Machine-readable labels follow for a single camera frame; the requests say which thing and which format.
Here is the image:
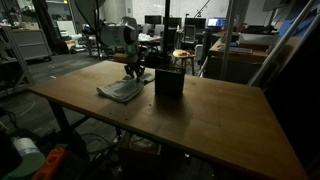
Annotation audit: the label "white woven towel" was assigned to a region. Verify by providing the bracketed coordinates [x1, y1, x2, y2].
[96, 72, 156, 104]

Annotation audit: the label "orange plastic tool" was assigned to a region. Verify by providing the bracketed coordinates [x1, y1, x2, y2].
[31, 147, 68, 180]

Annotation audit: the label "mesh back office chair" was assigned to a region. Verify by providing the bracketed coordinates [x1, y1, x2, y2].
[182, 24, 198, 45]

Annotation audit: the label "wooden background desk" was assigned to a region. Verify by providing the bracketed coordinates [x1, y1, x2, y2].
[137, 33, 164, 47]

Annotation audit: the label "lit computer monitor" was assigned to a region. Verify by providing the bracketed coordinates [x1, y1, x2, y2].
[206, 17, 228, 29]

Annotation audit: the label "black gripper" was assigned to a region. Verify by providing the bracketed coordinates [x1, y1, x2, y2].
[124, 44, 148, 83]

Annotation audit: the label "grey keyboard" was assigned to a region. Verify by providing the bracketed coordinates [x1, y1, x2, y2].
[217, 45, 254, 55]

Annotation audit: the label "round wooden stool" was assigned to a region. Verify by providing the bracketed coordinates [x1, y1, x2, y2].
[171, 48, 197, 77]

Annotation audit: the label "small red parts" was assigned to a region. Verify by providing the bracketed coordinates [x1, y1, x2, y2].
[179, 49, 196, 56]

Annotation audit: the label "black vertical pole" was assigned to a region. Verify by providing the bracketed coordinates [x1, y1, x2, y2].
[162, 0, 172, 69]

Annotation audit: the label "white chair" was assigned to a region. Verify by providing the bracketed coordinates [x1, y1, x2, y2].
[56, 20, 83, 44]

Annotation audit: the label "cardboard box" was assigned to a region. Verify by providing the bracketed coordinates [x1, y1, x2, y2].
[118, 132, 163, 161]

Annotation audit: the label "black mesh holder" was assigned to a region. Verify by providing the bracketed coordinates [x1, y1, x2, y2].
[154, 64, 186, 98]

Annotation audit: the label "grey drawer cabinet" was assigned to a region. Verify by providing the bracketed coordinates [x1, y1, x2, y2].
[10, 28, 54, 63]

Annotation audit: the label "leaning aluminium post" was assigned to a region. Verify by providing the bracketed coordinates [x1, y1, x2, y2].
[247, 0, 319, 88]

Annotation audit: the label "upright aluminium post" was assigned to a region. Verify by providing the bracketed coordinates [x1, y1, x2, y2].
[219, 0, 237, 82]

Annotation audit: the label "metal shelf frame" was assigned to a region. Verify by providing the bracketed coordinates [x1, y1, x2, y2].
[0, 24, 37, 98]

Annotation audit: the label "wooden workbench with drawers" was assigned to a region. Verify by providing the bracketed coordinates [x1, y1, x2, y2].
[203, 35, 279, 86]

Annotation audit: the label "blue foam board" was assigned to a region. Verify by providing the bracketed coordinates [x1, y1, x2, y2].
[277, 12, 316, 38]

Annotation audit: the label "black computer monitor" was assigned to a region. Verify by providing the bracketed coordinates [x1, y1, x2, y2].
[144, 14, 164, 26]
[184, 16, 208, 30]

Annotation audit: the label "black table leg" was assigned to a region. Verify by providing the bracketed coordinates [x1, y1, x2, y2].
[47, 99, 74, 146]

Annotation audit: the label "black computer tower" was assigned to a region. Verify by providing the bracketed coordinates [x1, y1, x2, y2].
[201, 28, 213, 66]

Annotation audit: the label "grey box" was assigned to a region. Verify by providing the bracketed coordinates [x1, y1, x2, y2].
[237, 32, 280, 48]

